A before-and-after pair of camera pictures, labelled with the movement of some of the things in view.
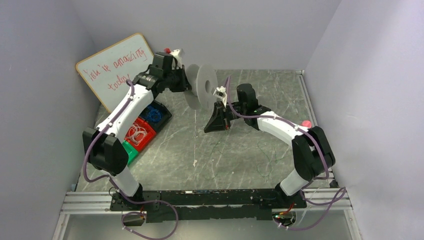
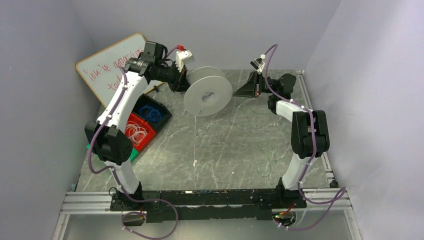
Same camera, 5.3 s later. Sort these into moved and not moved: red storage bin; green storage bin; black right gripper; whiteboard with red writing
Moved: black right gripper
Not moved: green storage bin; red storage bin; whiteboard with red writing
